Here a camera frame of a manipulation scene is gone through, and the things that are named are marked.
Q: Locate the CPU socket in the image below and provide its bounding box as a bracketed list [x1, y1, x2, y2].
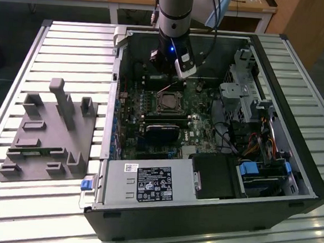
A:
[154, 90, 186, 116]

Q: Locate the black drive bay cover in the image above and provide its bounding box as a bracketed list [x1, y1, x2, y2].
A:
[186, 153, 244, 203]

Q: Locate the pale blue teach pendant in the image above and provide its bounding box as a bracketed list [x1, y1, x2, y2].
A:
[204, 0, 233, 30]

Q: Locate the black graphics card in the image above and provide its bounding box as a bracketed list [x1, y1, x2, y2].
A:
[144, 122, 182, 146]

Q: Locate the green motherboard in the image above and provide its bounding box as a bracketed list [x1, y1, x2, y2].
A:
[112, 69, 234, 168]

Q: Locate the metal drive cage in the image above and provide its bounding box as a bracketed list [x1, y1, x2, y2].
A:
[216, 46, 280, 126]

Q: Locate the silver chipset heatsink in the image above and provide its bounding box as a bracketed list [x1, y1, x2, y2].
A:
[181, 145, 199, 160]

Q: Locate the white service tag sticker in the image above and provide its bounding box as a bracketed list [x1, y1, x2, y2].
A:
[123, 163, 140, 174]

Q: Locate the black rating label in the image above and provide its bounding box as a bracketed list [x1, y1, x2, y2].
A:
[135, 164, 176, 206]

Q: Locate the grey power supply unit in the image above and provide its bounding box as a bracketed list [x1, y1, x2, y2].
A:
[96, 153, 198, 213]

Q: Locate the grey parts rack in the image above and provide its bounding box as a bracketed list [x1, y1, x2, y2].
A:
[0, 74, 101, 190]

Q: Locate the hard disk in blue carrier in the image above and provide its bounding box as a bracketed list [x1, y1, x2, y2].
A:
[236, 159, 292, 198]

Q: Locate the wooden cabinet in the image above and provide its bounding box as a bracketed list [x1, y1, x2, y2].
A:
[262, 0, 324, 72]

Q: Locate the blue case latch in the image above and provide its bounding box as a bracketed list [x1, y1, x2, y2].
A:
[80, 178, 96, 192]

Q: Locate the RAM stick in rack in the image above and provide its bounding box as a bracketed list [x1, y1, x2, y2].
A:
[17, 148, 53, 158]

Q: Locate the black PC case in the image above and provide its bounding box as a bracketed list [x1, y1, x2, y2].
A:
[81, 22, 324, 243]

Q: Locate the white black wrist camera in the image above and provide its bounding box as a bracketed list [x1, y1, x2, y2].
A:
[172, 45, 199, 80]

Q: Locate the yellow orange wire bundle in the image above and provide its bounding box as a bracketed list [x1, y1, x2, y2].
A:
[247, 133, 279, 160]

